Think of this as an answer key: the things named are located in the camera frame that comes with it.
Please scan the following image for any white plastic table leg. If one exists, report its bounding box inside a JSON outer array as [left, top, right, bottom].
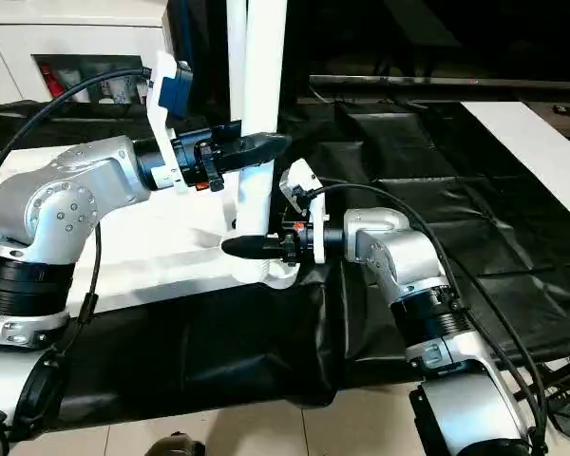
[[231, 0, 290, 282], [224, 0, 249, 125]]

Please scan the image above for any white plastic table top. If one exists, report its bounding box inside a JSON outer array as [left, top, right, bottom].
[[0, 145, 301, 315]]

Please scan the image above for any black table mat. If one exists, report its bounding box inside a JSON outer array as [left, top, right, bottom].
[[0, 92, 570, 436]]

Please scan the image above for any white glass-door cabinet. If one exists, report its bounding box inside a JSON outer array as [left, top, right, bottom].
[[0, 0, 178, 106]]

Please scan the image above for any dark robot foot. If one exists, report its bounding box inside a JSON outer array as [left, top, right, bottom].
[[150, 430, 208, 456]]

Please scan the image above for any white flat board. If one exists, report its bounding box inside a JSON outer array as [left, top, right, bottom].
[[457, 100, 570, 251]]

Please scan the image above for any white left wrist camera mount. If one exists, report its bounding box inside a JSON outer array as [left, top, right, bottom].
[[144, 49, 197, 196]]

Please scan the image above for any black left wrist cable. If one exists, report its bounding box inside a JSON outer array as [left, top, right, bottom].
[[0, 67, 154, 362]]

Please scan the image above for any black coiled floor cable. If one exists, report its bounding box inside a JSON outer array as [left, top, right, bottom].
[[512, 353, 570, 446]]

